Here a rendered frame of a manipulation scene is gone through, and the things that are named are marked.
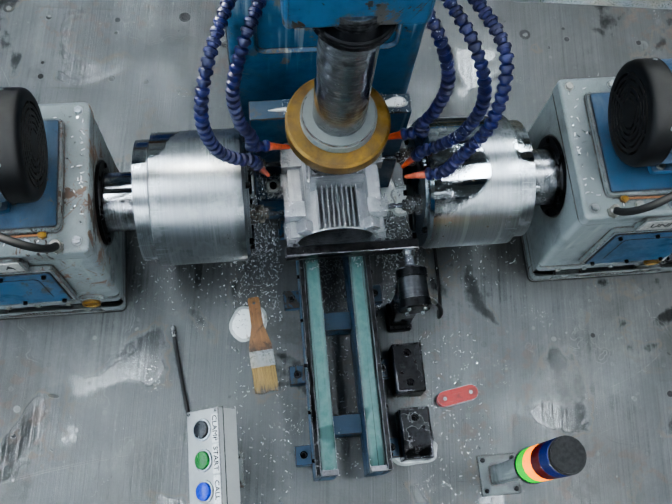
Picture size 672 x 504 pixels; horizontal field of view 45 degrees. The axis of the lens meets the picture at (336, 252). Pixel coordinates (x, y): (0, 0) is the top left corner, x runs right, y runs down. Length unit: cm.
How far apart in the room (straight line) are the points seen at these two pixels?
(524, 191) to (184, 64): 88
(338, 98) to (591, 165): 53
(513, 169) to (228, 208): 51
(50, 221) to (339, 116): 51
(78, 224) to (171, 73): 64
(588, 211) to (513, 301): 37
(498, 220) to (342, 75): 48
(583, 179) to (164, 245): 76
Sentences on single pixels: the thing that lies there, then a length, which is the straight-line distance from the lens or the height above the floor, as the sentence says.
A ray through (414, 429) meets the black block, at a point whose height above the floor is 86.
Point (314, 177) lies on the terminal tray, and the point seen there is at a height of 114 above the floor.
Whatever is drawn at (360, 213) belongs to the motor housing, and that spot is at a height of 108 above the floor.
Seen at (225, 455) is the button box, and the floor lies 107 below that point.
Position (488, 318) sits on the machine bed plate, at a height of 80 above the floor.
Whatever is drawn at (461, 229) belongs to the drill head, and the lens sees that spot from 151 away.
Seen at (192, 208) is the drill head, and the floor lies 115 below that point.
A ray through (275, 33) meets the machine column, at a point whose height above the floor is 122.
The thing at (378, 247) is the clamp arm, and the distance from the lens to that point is 153.
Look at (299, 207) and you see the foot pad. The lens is 150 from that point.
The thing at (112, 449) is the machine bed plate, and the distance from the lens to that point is 170.
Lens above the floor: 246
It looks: 70 degrees down
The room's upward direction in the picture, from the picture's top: 11 degrees clockwise
